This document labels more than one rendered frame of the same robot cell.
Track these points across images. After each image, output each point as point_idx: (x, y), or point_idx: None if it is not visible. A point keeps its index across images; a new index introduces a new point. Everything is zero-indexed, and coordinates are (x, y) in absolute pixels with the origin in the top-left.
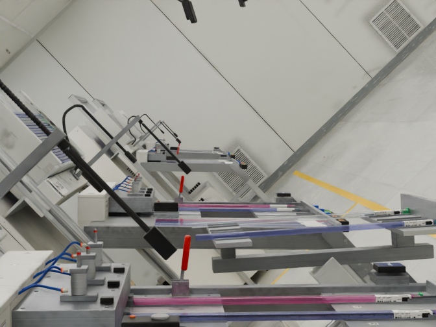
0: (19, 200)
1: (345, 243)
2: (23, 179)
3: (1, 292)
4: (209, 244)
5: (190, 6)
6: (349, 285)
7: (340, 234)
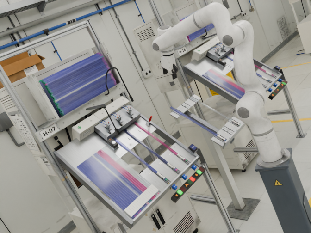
0: None
1: None
2: None
3: (94, 121)
4: (212, 88)
5: (164, 70)
6: (182, 145)
7: None
